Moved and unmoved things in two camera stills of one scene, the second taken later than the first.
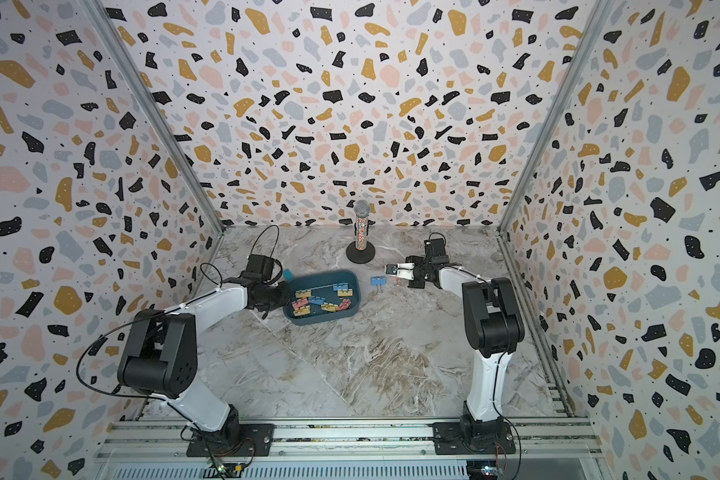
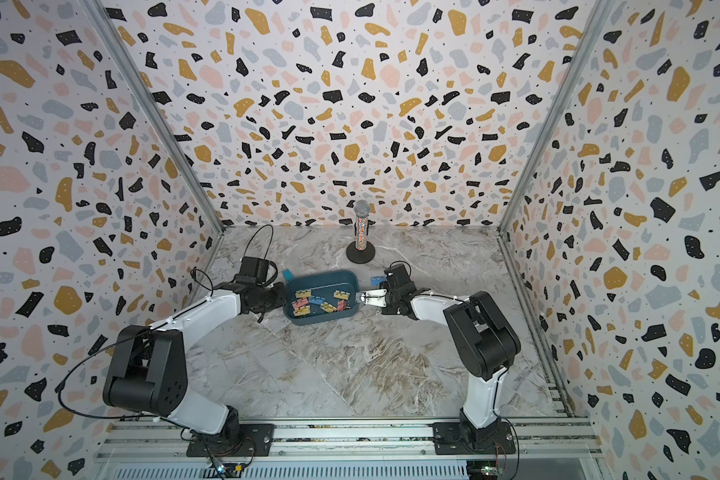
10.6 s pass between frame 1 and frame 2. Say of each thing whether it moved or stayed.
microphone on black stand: stayed
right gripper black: moved
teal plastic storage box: stayed
